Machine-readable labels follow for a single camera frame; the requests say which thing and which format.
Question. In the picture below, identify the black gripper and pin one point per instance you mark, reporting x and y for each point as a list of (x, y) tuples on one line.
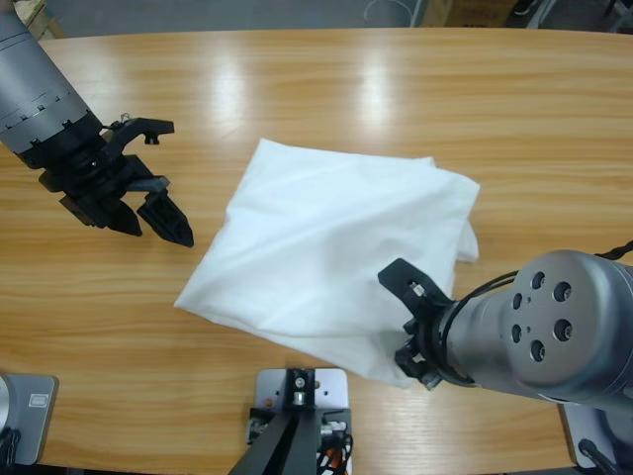
[(89, 173), (435, 331)]

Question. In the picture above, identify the white t-shirt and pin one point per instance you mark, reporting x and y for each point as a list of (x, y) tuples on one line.
[(321, 237)]

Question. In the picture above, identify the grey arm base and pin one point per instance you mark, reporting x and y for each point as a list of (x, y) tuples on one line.
[(593, 425), (29, 410)]

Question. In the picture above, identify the wooden pallet stack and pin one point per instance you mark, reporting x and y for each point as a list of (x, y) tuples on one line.
[(44, 20)]

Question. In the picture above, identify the brown cardboard box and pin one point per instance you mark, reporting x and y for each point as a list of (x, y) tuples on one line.
[(470, 10)]

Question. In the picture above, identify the grey camera mount plate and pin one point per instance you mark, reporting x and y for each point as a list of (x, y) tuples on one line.
[(331, 391)]

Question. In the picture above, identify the black electronics bracket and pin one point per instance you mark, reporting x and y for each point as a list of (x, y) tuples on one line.
[(341, 413)]

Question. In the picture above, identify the dark camera post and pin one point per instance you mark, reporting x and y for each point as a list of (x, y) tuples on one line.
[(292, 435)]

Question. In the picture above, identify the white chair frame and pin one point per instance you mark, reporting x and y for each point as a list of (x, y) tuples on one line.
[(539, 12)]

